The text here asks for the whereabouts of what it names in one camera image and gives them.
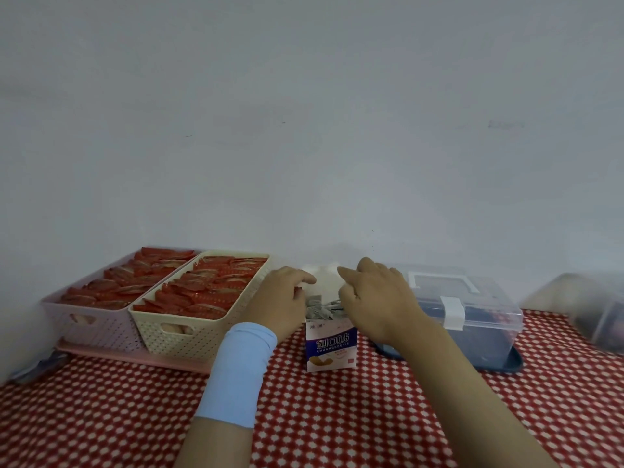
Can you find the person's left hand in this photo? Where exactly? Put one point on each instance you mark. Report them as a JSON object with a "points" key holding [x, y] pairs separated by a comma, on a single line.
{"points": [[278, 302]]}

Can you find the person's right hand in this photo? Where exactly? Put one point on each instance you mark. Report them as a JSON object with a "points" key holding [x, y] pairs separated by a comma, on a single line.
{"points": [[382, 302]]}

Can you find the pile of bandage strips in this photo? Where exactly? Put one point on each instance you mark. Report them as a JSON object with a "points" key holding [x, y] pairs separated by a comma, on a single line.
{"points": [[322, 311]]}

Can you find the blue white cardboard box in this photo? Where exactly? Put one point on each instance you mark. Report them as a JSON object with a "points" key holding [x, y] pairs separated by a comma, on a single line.
{"points": [[331, 350]]}

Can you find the clear storage box blue base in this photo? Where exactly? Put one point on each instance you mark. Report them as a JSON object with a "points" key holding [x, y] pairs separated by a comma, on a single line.
{"points": [[482, 331]]}

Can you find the person's right forearm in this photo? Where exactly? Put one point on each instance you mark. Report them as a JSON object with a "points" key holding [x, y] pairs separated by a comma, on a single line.
{"points": [[463, 409]]}

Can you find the person's left forearm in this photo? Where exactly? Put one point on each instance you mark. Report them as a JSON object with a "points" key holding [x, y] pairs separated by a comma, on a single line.
{"points": [[214, 445]]}

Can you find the pile of red packets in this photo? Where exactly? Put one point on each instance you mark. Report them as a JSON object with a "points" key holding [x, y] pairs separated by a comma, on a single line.
{"points": [[127, 282], [209, 287]]}

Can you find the light blue wristband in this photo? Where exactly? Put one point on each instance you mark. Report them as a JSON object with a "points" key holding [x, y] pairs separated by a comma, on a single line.
{"points": [[236, 375]]}

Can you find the cream perforated plastic basket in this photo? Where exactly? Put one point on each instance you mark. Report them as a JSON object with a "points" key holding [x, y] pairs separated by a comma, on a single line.
{"points": [[180, 336]]}

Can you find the red white checked tablecloth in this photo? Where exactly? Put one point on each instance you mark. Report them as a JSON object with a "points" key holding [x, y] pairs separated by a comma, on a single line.
{"points": [[341, 419]]}

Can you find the pink plastic tray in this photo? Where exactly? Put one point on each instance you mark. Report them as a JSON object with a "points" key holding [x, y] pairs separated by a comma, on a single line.
{"points": [[122, 355]]}

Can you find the pink perforated plastic basket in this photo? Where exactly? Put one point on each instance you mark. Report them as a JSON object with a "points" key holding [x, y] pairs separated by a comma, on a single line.
{"points": [[92, 328]]}

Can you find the clear plastic container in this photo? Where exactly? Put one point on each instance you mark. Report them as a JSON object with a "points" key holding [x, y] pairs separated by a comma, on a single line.
{"points": [[595, 311]]}

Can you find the dark grey object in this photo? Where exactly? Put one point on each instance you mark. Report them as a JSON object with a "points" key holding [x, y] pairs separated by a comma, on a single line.
{"points": [[39, 367]]}

